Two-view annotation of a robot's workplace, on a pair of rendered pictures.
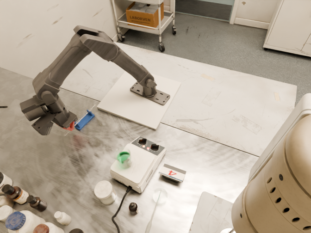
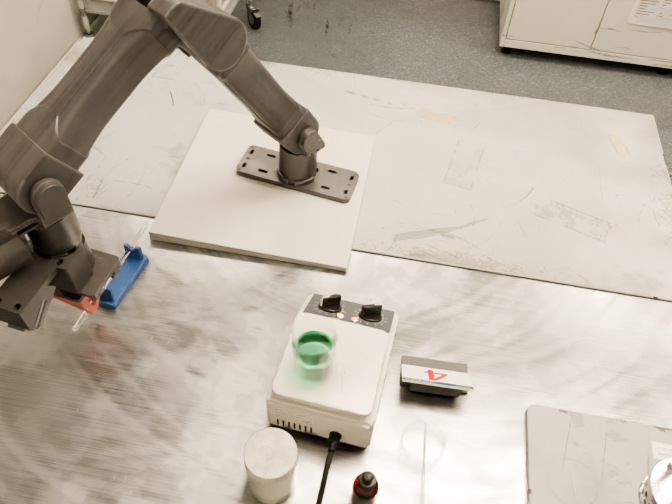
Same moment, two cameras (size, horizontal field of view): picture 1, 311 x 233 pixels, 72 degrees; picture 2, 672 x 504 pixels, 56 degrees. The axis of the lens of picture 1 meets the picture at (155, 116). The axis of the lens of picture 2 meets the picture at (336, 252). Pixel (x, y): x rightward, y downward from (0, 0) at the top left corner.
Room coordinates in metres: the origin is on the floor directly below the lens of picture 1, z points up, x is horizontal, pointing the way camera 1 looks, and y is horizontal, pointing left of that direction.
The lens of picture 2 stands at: (-0.02, 0.24, 1.64)
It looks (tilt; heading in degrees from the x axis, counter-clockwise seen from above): 49 degrees down; 339
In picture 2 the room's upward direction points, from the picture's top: 4 degrees clockwise
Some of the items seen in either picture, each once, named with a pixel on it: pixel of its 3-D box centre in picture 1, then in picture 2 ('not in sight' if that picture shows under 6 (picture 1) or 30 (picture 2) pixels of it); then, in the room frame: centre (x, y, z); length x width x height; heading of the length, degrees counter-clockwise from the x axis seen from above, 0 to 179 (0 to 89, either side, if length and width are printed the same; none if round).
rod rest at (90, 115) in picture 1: (83, 119); (120, 273); (0.61, 0.33, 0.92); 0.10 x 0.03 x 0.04; 144
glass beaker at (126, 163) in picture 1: (123, 158); (311, 352); (0.34, 0.12, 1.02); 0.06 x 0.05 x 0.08; 116
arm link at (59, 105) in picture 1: (52, 103); (46, 226); (0.55, 0.38, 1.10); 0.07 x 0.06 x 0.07; 118
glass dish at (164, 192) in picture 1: (159, 196); (422, 443); (0.25, 0.00, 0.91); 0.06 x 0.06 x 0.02
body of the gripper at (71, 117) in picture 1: (60, 113); (66, 256); (0.55, 0.37, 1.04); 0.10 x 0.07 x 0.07; 54
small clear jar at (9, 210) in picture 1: (7, 214); not in sight; (0.22, 0.52, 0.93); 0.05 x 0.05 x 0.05
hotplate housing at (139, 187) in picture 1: (138, 162); (335, 363); (0.37, 0.08, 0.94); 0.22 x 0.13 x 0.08; 148
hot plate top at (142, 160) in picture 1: (133, 162); (332, 362); (0.35, 0.09, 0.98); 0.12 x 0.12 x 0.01; 58
